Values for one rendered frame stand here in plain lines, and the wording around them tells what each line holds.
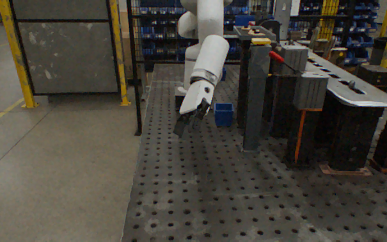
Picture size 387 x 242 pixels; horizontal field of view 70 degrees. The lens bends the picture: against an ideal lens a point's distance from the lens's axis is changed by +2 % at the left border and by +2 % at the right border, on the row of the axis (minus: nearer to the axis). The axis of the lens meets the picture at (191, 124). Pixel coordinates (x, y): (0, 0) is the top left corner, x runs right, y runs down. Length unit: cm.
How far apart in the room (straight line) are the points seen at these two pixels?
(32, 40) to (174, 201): 328
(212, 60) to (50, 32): 313
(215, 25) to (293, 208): 63
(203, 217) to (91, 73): 314
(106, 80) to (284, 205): 315
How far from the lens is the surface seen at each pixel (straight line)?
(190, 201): 93
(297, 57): 126
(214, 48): 88
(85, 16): 368
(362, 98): 106
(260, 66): 107
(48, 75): 397
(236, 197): 96
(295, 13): 266
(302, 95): 103
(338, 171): 118
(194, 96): 80
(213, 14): 96
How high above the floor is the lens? 130
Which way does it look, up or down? 25 degrees down
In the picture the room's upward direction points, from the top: straight up
